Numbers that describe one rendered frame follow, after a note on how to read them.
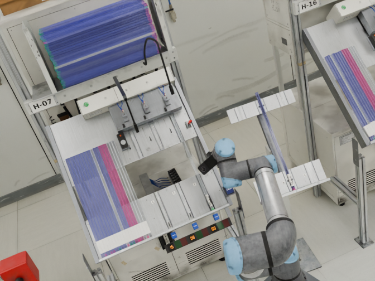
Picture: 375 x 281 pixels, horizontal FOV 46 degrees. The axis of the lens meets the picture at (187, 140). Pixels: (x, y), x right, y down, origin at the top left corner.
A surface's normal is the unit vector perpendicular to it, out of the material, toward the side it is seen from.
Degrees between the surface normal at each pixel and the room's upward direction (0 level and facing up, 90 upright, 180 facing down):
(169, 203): 45
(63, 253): 0
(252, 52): 90
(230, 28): 90
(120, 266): 90
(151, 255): 90
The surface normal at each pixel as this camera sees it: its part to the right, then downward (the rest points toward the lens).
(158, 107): 0.05, -0.25
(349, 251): -0.25, -0.81
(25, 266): 0.31, 0.45
